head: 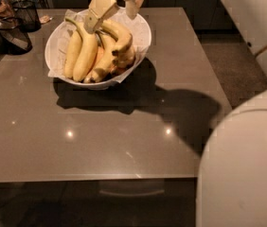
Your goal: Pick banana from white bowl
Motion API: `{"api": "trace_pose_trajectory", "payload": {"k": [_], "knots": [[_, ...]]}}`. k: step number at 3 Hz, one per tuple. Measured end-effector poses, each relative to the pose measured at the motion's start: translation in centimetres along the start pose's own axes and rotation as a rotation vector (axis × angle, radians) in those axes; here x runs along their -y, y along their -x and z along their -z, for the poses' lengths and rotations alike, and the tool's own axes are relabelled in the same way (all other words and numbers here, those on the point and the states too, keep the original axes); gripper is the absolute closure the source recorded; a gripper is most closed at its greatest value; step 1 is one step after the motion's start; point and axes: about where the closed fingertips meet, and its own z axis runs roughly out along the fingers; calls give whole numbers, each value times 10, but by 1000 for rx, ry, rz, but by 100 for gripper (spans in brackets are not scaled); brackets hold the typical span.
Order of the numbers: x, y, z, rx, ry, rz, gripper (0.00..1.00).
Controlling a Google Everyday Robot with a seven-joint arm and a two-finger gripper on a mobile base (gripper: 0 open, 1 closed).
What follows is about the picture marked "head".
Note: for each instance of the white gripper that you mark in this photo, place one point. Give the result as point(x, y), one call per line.
point(98, 9)

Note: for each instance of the curved yellow banana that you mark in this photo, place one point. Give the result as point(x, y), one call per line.
point(124, 37)

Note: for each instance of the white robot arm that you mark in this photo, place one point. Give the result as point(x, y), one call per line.
point(232, 179)

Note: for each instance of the small banana at right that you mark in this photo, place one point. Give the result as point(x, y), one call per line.
point(123, 62)

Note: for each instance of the large middle yellow banana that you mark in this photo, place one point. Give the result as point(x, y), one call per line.
point(88, 51)

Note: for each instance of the left yellow banana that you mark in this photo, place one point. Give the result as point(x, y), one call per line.
point(72, 54)

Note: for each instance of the right lower yellow banana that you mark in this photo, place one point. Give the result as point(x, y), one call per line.
point(102, 68)

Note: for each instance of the white bowl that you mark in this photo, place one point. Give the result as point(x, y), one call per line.
point(141, 44)

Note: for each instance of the orange fruit under bananas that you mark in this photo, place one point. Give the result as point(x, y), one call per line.
point(99, 54)

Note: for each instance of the small wrapper on table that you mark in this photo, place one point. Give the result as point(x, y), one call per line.
point(45, 19)

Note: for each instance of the dark cabinet row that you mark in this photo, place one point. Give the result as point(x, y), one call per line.
point(203, 14)

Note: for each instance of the black mesh pen cup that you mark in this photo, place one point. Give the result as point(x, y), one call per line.
point(26, 11)

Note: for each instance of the black mesh tray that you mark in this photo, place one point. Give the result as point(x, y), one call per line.
point(14, 37)

